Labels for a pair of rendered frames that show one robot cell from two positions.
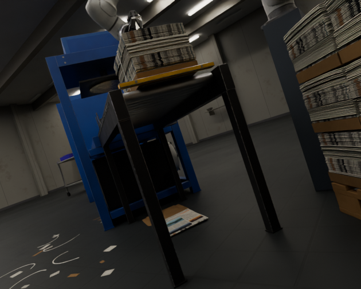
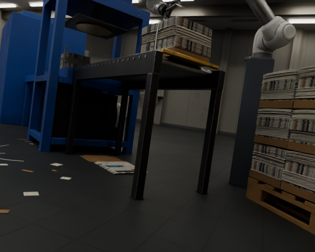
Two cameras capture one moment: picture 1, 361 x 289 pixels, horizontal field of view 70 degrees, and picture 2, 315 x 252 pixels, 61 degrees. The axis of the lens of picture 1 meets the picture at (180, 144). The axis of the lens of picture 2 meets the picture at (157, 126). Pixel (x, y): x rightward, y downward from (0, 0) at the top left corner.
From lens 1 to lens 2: 0.65 m
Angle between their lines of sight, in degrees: 16
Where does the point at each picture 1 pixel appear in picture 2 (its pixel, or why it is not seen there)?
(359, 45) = (307, 102)
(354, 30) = (308, 93)
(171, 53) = (198, 46)
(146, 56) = (184, 39)
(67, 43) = not seen: outside the picture
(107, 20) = not seen: outside the picture
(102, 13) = not seen: outside the picture
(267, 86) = (195, 98)
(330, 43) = (291, 93)
